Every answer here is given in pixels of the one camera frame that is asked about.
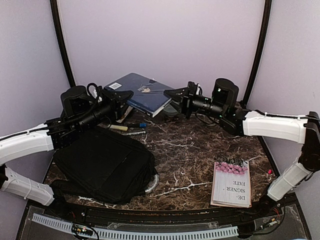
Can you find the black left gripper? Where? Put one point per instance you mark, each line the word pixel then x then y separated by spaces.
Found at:
pixel 114 101

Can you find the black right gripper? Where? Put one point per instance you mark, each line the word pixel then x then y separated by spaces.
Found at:
pixel 186 98

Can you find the dark blue book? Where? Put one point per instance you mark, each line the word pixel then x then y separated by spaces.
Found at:
pixel 148 94

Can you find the black student backpack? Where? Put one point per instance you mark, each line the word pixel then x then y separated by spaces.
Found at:
pixel 106 166

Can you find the white book with pink flowers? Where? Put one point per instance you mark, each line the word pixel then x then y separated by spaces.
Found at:
pixel 231 184

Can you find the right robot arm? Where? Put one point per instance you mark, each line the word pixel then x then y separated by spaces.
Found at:
pixel 237 121

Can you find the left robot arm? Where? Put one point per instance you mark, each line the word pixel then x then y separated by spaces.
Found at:
pixel 84 107

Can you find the pale green bowl centre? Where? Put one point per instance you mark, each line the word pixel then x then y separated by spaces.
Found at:
pixel 170 111

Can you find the floral square plate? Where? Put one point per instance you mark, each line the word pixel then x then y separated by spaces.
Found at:
pixel 126 113

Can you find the yellow highlighter pen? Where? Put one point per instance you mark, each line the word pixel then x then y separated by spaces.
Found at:
pixel 118 127

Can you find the blue capped black marker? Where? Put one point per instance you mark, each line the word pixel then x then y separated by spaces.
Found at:
pixel 137 125

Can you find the green capped white pen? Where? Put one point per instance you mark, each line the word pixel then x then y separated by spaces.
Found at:
pixel 141 132

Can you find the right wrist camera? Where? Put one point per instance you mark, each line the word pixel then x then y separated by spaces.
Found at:
pixel 194 89

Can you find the black left frame post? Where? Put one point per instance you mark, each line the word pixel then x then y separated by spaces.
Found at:
pixel 61 42

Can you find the black frame post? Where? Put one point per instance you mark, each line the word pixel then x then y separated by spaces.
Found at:
pixel 258 53
pixel 61 42

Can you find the black right frame post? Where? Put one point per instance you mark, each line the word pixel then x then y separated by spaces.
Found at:
pixel 258 53

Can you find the white slotted cable duct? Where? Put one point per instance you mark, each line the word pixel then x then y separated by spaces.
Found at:
pixel 119 231

